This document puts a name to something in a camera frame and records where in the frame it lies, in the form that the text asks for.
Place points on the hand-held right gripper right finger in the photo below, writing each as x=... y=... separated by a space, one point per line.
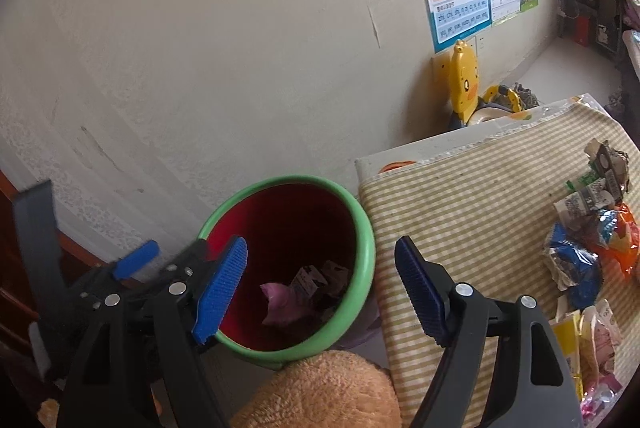
x=420 y=293

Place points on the yellow flat packet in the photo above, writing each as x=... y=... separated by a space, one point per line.
x=570 y=343

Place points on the dark printed crumpled paper ball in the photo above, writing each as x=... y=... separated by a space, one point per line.
x=607 y=162

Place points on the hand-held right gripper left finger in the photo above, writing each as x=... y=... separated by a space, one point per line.
x=220 y=293

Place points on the pink and white packet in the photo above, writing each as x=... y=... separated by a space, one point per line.
x=602 y=338

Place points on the shiny pink wrapper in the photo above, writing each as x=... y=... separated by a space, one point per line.
x=600 y=400

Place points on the small white printed carton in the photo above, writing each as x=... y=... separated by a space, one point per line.
x=309 y=280

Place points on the white printed table cover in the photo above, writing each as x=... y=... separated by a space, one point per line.
x=425 y=148

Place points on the person's fuzzy tan clothing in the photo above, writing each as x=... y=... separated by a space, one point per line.
x=320 y=393

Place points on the red bin with green rim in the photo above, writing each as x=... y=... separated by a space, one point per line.
x=290 y=228

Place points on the beige wall plate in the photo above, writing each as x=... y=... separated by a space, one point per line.
x=440 y=70

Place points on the dark brown crumpled wrapper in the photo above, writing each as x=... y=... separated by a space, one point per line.
x=336 y=278

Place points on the green and white wrapper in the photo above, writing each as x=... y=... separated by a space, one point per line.
x=587 y=199

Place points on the orange plastic wrapper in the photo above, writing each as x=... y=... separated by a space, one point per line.
x=622 y=245

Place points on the blue foil wrapper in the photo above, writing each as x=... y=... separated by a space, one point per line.
x=572 y=263

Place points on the pink crumpled wrapper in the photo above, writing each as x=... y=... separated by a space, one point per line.
x=280 y=305

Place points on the red box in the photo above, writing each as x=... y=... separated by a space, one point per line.
x=581 y=30

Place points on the yellow duck toy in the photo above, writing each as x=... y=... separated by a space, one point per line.
x=462 y=77

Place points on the white picture card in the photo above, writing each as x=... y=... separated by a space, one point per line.
x=603 y=36

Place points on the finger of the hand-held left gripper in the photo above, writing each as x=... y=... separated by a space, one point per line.
x=186 y=260
x=136 y=258

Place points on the white wall socket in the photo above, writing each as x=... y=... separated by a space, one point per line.
x=476 y=43

